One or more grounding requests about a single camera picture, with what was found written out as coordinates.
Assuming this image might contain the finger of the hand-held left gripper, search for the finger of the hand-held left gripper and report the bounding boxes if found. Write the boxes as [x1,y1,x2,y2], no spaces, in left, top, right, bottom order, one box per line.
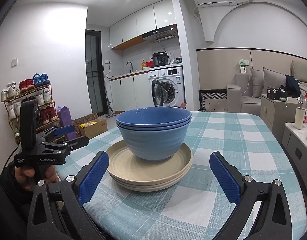
[41,135,89,153]
[37,124,75,143]

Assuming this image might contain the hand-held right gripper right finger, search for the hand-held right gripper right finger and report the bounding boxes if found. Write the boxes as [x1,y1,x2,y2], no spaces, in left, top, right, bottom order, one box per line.
[209,151,293,240]

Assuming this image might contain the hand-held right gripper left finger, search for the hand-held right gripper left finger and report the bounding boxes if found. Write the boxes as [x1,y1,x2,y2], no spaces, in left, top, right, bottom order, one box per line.
[27,151,109,240]

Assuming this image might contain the cream round plate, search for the cream round plate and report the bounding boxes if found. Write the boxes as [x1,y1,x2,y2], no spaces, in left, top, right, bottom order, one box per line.
[108,165,193,188]
[112,172,190,192]
[105,140,193,182]

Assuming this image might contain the blue bowl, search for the blue bowl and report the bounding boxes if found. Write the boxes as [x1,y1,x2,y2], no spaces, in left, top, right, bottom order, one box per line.
[117,120,191,131]
[116,107,192,128]
[118,124,191,162]

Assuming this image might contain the person's left forearm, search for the person's left forearm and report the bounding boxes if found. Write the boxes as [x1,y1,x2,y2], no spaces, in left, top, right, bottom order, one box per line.
[0,162,34,240]

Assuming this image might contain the person's left hand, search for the person's left hand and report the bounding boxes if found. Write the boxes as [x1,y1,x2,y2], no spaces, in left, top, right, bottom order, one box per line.
[14,165,59,192]

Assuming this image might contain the purple bag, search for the purple bag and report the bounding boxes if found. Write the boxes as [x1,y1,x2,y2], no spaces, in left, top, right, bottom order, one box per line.
[56,106,74,140]

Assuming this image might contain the brown cardboard box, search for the brown cardboard box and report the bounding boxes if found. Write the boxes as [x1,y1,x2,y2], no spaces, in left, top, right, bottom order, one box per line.
[73,112,108,140]

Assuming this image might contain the wooden shoe rack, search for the wooden shoe rack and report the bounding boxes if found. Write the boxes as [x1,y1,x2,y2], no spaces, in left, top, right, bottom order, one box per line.
[3,83,59,145]

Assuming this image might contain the teal checked tablecloth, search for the teal checked tablecloth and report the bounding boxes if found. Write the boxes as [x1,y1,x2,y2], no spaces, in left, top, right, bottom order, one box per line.
[55,111,307,240]

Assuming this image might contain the stick vacuum cleaner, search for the stick vacuum cleaner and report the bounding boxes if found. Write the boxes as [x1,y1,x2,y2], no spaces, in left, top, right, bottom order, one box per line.
[103,65,116,119]

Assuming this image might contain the shoe rack with shoes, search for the shoe rack with shoes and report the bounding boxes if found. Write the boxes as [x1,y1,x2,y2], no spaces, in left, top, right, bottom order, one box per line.
[0,73,57,143]

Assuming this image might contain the black glass door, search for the black glass door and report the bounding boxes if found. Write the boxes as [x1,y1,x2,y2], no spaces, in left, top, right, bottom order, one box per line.
[85,29,104,117]

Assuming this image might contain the white kitchen base cabinets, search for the white kitchen base cabinets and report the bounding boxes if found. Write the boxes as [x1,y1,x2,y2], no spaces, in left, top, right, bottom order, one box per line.
[109,71,150,113]

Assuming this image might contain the marble coffee table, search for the marble coffee table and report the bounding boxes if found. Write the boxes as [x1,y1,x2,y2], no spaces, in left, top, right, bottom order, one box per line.
[281,122,307,188]

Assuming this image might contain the grey bedside cabinet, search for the grey bedside cabinet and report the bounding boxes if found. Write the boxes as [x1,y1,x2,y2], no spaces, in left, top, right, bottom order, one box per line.
[260,94,306,130]

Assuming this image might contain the grey sofa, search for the grey sofa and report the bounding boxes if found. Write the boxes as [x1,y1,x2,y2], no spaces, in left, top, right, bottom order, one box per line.
[227,67,294,113]

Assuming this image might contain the black white patterned rug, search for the black white patterned rug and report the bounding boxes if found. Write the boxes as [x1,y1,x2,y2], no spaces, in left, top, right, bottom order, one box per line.
[199,89,228,112]

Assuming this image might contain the cream tumbler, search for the cream tumbler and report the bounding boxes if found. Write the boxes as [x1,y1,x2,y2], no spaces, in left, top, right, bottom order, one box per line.
[294,107,306,130]

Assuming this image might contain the black storage box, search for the black storage box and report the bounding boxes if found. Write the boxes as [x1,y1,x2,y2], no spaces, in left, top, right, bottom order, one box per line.
[267,89,288,100]

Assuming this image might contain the small grey cushion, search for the small grey cushion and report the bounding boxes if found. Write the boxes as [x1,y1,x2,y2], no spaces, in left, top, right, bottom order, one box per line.
[250,68,265,98]

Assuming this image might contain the large grey cushion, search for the large grey cushion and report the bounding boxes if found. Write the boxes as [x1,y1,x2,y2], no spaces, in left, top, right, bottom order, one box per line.
[262,67,288,98]

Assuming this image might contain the white washing machine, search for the white washing machine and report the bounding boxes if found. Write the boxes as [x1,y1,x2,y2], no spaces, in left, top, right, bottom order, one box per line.
[146,67,185,108]

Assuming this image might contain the black jacket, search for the black jacket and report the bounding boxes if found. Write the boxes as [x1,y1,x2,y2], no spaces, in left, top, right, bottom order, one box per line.
[285,74,301,97]

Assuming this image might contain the black pressure cooker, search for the black pressure cooker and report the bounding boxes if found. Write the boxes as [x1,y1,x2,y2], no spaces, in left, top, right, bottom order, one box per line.
[152,52,168,67]

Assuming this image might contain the black range hood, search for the black range hood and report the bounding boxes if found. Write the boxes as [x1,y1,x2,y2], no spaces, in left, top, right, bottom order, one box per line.
[141,24,178,41]

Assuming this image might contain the white wall cabinets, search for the white wall cabinets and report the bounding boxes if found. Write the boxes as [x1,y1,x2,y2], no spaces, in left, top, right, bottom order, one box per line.
[109,0,178,50]

